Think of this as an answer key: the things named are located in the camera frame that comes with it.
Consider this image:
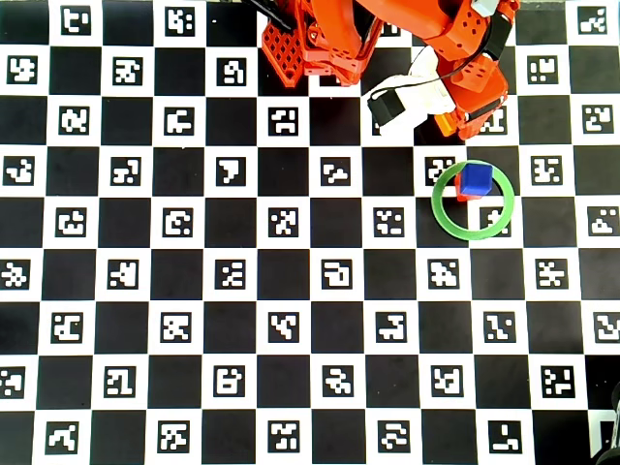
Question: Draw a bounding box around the red cube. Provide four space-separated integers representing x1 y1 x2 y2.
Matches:
453 173 485 202

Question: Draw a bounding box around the green ring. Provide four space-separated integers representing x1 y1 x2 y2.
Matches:
430 159 516 241

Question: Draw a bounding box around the black white marker mat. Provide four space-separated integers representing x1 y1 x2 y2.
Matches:
0 0 620 465

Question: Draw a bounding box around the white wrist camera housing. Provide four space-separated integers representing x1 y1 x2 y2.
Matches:
367 46 456 137

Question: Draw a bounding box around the blue cube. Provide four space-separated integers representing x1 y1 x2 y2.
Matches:
457 163 494 198

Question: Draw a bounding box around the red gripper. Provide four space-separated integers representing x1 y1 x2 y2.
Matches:
438 55 509 142

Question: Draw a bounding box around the orange cube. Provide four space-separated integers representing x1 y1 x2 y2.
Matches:
434 111 459 138

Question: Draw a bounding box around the red robot base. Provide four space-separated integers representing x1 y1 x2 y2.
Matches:
261 21 372 89

